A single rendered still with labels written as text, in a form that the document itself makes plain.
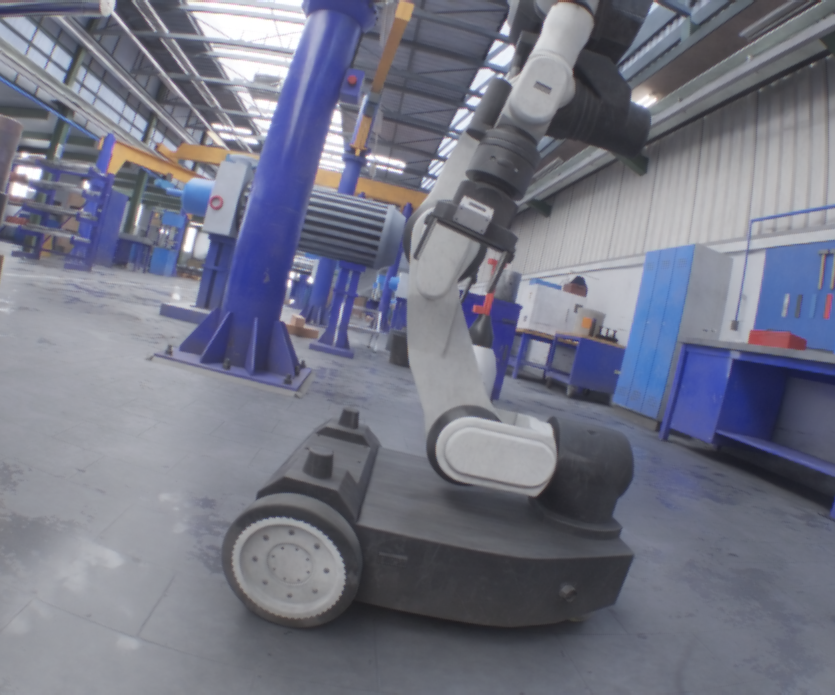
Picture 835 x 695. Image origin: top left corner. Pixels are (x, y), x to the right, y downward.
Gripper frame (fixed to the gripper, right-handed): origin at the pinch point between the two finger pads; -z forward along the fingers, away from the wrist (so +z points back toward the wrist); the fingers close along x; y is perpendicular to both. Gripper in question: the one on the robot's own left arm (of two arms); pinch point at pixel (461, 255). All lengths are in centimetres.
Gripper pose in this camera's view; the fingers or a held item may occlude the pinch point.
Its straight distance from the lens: 69.9
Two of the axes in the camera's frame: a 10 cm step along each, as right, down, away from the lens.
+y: 0.0, 0.6, -10.0
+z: 4.2, -9.0, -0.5
